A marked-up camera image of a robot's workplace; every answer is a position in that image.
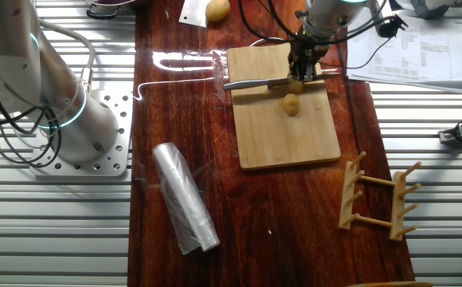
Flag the stainless steel pot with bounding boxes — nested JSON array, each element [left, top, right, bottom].
[[85, 0, 136, 20]]

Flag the dark red wooden board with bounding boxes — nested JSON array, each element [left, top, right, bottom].
[[127, 0, 415, 287]]

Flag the clear plastic bag roll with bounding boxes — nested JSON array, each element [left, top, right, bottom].
[[152, 142, 221, 256]]

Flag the small yellow potato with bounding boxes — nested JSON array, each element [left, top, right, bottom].
[[280, 92, 301, 118], [286, 80, 305, 96]]

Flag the steel kitchen knife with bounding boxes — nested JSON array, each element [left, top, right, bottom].
[[222, 69, 342, 92]]

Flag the printed paper sheets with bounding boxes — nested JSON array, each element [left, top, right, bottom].
[[346, 6, 462, 95]]

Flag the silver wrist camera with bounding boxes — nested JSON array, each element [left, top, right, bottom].
[[368, 0, 409, 39]]

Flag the large yellow potato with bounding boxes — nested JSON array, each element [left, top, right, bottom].
[[205, 0, 231, 22]]

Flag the steel cleaver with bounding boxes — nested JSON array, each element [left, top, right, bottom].
[[178, 0, 212, 28]]

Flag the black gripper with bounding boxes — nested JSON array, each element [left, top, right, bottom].
[[288, 34, 332, 84]]

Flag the bamboo cutting board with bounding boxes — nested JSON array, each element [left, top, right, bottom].
[[226, 37, 342, 171]]

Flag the wooden peg rack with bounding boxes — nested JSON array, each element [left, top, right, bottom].
[[337, 150, 422, 243]]

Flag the grey cable with connector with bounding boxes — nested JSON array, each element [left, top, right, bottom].
[[39, 19, 96, 93]]

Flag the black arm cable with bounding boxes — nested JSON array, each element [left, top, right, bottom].
[[237, 0, 409, 69]]

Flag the black base cable bundle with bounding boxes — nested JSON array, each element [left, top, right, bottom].
[[0, 43, 63, 169]]

